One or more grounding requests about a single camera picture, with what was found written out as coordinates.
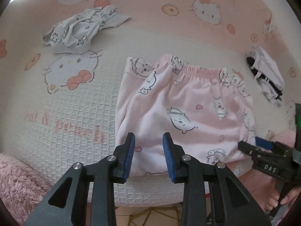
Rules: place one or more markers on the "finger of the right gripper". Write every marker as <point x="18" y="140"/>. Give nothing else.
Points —
<point x="265" y="144"/>
<point x="248" y="149"/>

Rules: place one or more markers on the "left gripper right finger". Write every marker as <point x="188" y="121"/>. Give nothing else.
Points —
<point x="231" y="202"/>

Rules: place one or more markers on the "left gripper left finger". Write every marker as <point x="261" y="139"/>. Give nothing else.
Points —
<point x="86" y="191"/>

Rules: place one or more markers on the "pink cartoon print pajama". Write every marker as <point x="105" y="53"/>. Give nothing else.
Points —
<point x="206" y="111"/>

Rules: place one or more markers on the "folded white black clothes stack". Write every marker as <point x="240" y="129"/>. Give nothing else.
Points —
<point x="266" y="74"/>

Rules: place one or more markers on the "person right hand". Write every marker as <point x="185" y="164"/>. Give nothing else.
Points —
<point x="273" y="197"/>

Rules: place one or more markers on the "pink Hello Kitty sofa cover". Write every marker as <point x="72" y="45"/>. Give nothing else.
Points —
<point x="50" y="120"/>

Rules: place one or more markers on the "grey white print garment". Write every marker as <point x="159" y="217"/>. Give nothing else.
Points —
<point x="74" y="35"/>

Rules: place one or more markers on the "gold wire frame table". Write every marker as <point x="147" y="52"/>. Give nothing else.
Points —
<point x="157" y="216"/>

